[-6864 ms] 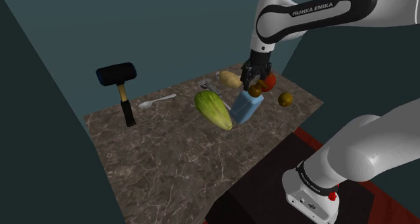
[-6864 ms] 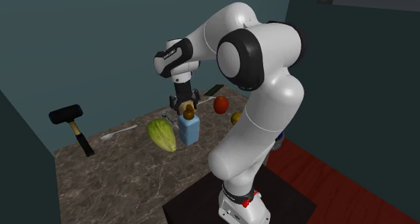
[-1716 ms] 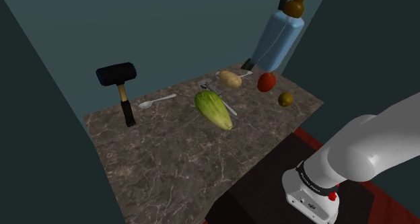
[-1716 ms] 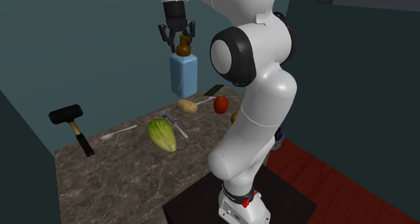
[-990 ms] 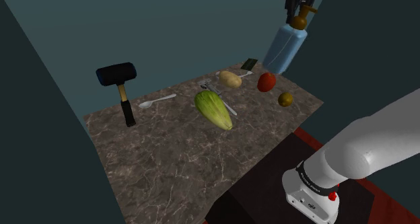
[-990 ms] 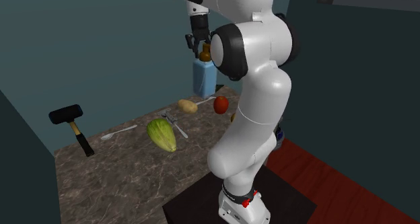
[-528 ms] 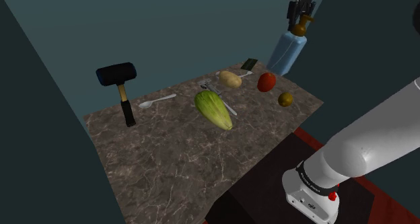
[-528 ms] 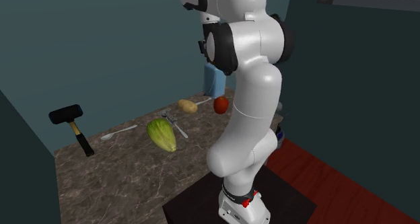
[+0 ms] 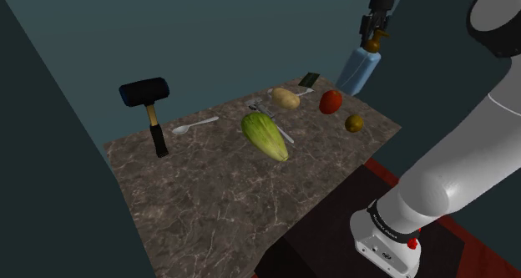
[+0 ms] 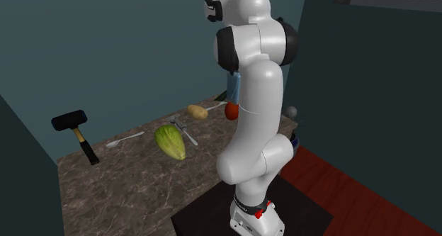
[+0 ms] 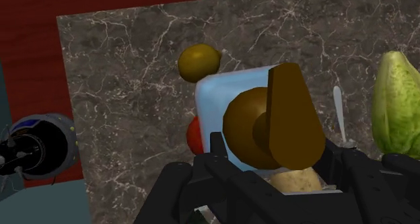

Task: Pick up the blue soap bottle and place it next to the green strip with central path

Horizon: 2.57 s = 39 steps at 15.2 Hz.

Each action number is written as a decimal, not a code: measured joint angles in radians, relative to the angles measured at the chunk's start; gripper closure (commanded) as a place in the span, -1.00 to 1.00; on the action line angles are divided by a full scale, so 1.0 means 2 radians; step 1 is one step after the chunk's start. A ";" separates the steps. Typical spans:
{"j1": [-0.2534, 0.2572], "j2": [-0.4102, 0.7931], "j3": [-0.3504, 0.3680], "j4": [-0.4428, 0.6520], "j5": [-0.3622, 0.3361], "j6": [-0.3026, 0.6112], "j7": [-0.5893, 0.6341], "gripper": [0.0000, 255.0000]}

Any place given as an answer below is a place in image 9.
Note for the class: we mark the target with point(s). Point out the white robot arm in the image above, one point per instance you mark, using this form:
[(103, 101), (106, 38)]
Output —
[(452, 175)]

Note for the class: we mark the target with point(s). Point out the tan potato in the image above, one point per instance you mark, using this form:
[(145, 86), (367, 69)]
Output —
[(285, 98)]

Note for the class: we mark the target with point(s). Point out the green leafy vegetable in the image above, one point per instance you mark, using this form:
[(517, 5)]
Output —
[(263, 135)]

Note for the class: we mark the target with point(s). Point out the blue soap bottle brown pump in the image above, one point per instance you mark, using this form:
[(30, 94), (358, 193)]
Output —
[(358, 71)]

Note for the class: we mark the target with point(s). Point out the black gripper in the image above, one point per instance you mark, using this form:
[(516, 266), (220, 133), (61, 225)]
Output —
[(381, 1)]

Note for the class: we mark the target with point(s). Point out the white plastic spoon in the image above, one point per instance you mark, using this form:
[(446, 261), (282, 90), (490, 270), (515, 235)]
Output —
[(181, 128)]

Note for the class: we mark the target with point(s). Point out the red tomato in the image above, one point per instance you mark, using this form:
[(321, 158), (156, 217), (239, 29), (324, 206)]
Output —
[(330, 102)]

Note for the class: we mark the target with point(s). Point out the brown-yellow round fruit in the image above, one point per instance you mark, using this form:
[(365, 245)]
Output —
[(354, 123)]

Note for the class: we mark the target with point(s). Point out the dark flat card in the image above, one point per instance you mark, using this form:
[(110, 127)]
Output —
[(309, 79)]

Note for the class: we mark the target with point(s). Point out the dark robot stand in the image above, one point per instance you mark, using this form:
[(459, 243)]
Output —
[(325, 224)]

